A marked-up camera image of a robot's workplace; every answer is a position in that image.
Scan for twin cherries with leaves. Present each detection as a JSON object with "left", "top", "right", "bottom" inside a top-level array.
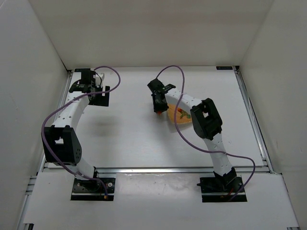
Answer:
[{"left": 177, "top": 108, "right": 191, "bottom": 119}]

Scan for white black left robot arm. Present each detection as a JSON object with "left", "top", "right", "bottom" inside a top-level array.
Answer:
[{"left": 43, "top": 69, "right": 110, "bottom": 180}]

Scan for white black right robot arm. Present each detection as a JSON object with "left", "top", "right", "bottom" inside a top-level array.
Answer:
[{"left": 147, "top": 79, "right": 243, "bottom": 192}]

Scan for woven triangular fruit basket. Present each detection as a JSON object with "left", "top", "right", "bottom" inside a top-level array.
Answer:
[{"left": 167, "top": 104, "right": 192, "bottom": 125}]

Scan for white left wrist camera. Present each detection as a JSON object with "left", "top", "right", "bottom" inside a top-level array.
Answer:
[{"left": 94, "top": 73, "right": 105, "bottom": 85}]

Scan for aluminium left rail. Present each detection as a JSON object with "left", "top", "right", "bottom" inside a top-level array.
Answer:
[{"left": 39, "top": 70, "right": 73, "bottom": 171}]

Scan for aluminium rail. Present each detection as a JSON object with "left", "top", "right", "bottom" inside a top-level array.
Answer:
[
  {"left": 233, "top": 66, "right": 274, "bottom": 173},
  {"left": 39, "top": 70, "right": 73, "bottom": 171},
  {"left": 42, "top": 166, "right": 270, "bottom": 174}
]

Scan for black right corner bracket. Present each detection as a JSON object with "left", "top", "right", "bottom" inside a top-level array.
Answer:
[{"left": 216, "top": 66, "right": 233, "bottom": 70}]

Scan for aluminium front rail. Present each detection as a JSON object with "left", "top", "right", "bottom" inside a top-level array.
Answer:
[{"left": 42, "top": 166, "right": 270, "bottom": 174}]

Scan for aluminium right rail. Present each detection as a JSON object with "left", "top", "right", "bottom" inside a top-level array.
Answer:
[{"left": 233, "top": 66, "right": 274, "bottom": 173}]

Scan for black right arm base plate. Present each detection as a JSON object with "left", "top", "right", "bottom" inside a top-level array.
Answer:
[{"left": 197, "top": 176, "right": 247, "bottom": 203}]

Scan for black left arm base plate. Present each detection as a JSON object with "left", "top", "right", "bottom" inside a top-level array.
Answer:
[{"left": 71, "top": 178, "right": 116, "bottom": 201}]

